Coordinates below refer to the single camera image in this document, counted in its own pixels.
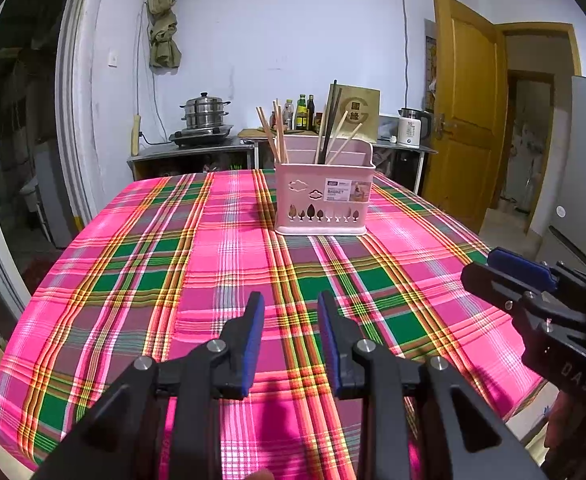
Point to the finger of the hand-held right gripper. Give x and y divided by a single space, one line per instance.
493 285
520 265

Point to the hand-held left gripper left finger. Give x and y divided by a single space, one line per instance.
253 345

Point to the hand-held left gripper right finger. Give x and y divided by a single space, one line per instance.
330 345

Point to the pink plastic utensil basket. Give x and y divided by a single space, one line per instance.
298 210

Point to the set of wooden chopsticks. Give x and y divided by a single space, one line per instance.
279 145

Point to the black chopstick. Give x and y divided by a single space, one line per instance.
334 122
327 120

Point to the person's left hand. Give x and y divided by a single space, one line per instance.
260 475

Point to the grey refrigerator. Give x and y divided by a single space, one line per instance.
583 160

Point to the pink plaid tablecloth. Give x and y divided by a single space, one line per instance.
123 285

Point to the yellow wooden door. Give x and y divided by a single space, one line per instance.
468 110

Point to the white electric kettle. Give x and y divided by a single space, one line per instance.
413 130

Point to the black induction stove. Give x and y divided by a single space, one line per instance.
198 137

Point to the gold gift box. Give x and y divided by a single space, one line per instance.
363 110

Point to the clear plastic bottle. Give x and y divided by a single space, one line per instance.
288 115

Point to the dark glass bottle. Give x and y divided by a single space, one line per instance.
311 112

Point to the green glass bottle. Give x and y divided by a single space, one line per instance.
301 112

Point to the stainless steel steamer pot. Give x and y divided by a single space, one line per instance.
204 112

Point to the tied olive curtain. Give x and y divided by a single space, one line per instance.
163 30

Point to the colourful wall poster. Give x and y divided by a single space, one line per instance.
430 65

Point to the white sliding door frame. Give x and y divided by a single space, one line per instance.
80 85

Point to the white wall switch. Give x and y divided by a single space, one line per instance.
113 58

